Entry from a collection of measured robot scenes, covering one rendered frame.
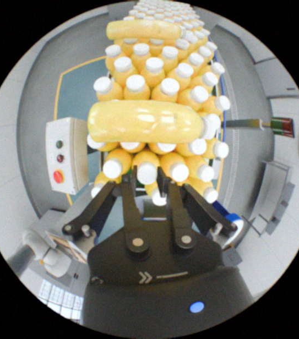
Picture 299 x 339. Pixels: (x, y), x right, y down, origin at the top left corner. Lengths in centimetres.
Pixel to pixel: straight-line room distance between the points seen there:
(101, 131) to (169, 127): 9
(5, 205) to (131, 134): 286
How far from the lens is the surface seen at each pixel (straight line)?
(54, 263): 87
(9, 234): 302
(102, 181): 29
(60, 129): 30
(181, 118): 16
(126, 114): 15
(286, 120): 43
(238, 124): 55
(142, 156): 24
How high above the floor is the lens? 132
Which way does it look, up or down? 73 degrees down
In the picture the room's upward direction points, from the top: 168 degrees clockwise
